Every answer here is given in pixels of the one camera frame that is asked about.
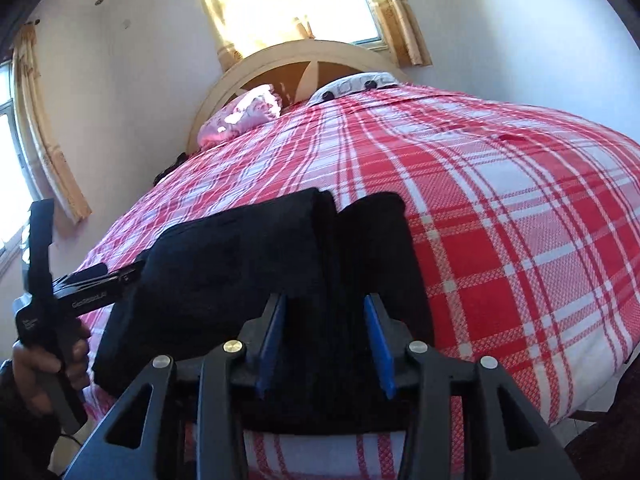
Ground person's left hand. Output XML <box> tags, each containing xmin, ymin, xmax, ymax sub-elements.
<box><xmin>11</xmin><ymin>324</ymin><xmax>93</xmax><ymax>415</ymax></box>

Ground white patterned pillow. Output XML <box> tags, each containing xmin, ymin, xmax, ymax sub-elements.
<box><xmin>310</xmin><ymin>72</ymin><xmax>401</xmax><ymax>106</ymax></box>

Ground dark bundle beside bed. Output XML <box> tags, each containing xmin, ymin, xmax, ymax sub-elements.
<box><xmin>154</xmin><ymin>155</ymin><xmax>188</xmax><ymax>186</ymax></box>

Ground dark maroon cloth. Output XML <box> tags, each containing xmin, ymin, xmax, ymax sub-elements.
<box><xmin>565</xmin><ymin>360</ymin><xmax>640</xmax><ymax>480</ymax></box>

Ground yellow patterned curtain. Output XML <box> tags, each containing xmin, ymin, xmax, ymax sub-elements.
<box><xmin>352</xmin><ymin>0</ymin><xmax>432</xmax><ymax>68</ymax></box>
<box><xmin>187</xmin><ymin>0</ymin><xmax>316</xmax><ymax>73</ymax></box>
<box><xmin>11</xmin><ymin>22</ymin><xmax>92</xmax><ymax>224</ymax></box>

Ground side wall window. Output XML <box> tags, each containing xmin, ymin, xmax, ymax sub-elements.
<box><xmin>0</xmin><ymin>60</ymin><xmax>38</xmax><ymax>267</ymax></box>

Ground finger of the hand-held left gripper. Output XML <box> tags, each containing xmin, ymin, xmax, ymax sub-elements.
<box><xmin>59</xmin><ymin>260</ymin><xmax>147</xmax><ymax>292</ymax></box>

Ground black pants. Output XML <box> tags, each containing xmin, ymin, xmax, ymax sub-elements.
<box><xmin>92</xmin><ymin>187</ymin><xmax>436</xmax><ymax>436</ymax></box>

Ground red plaid bedspread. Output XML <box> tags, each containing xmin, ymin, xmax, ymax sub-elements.
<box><xmin>75</xmin><ymin>82</ymin><xmax>640</xmax><ymax>480</ymax></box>

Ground pink floral pillow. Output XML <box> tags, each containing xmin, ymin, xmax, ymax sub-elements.
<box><xmin>197</xmin><ymin>84</ymin><xmax>282</xmax><ymax>148</ymax></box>

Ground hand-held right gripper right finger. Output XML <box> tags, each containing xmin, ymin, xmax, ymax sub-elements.
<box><xmin>362</xmin><ymin>292</ymin><xmax>581</xmax><ymax>480</ymax></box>

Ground cream wooden headboard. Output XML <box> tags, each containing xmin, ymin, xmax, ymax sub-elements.
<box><xmin>186</xmin><ymin>40</ymin><xmax>411</xmax><ymax>156</ymax></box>

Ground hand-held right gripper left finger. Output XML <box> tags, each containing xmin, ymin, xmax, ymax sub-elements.
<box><xmin>64</xmin><ymin>292</ymin><xmax>288</xmax><ymax>480</ymax></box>

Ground window behind headboard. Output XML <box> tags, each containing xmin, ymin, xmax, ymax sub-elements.
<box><xmin>200</xmin><ymin>0</ymin><xmax>388</xmax><ymax>52</ymax></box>

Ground person's left forearm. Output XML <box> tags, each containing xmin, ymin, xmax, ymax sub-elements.
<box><xmin>0</xmin><ymin>359</ymin><xmax>68</xmax><ymax>480</ymax></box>

